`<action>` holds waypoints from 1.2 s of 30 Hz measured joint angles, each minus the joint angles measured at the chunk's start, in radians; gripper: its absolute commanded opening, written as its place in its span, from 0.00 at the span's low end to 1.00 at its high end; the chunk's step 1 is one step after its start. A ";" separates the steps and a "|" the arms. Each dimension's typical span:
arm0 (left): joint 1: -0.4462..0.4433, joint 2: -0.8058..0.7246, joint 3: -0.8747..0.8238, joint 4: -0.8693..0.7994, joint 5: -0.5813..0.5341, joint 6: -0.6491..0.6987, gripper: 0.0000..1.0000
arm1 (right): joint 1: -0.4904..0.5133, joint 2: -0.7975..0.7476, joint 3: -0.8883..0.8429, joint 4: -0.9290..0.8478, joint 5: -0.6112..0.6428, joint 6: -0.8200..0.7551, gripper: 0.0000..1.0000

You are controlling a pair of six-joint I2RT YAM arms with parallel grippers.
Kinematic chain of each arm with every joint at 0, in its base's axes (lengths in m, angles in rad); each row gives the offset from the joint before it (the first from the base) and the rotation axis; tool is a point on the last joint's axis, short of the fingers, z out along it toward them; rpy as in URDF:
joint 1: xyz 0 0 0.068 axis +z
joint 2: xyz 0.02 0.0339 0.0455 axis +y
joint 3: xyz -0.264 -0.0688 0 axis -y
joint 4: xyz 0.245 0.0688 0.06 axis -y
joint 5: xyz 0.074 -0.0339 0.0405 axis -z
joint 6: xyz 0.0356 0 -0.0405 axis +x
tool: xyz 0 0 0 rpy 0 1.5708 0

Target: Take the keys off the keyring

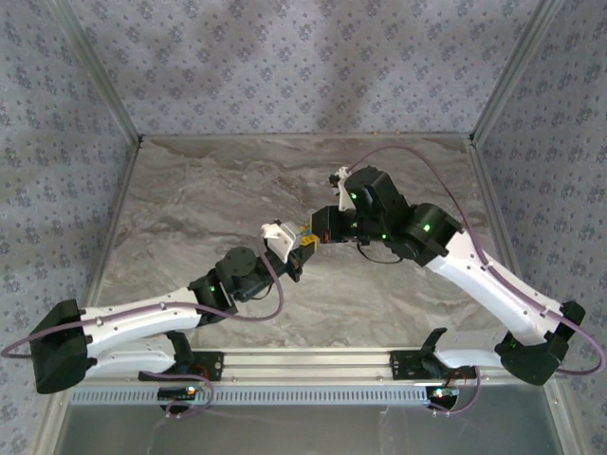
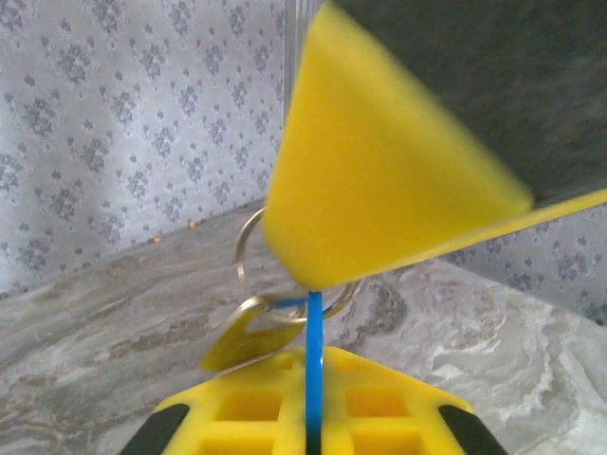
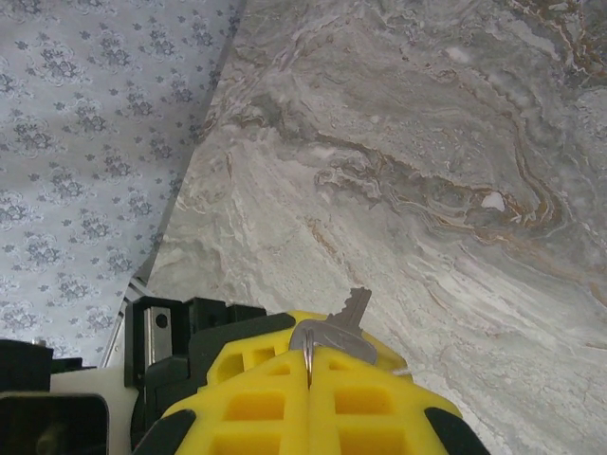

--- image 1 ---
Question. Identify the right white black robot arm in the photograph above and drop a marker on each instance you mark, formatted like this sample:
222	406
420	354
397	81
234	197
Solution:
498	294

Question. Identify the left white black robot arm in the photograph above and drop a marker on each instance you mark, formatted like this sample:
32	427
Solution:
133	322

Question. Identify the small circuit board with LED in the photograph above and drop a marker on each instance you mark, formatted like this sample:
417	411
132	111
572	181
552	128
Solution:
443	392
178	392

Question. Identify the grey metal panel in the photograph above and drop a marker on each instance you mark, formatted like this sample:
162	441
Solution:
303	431

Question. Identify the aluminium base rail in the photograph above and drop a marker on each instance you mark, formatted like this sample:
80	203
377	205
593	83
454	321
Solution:
303	365

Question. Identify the aluminium table side rail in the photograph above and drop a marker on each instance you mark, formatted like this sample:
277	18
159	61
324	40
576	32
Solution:
502	237
95	284

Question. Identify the aluminium frame post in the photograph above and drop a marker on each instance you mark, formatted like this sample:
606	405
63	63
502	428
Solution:
99	76
514	71

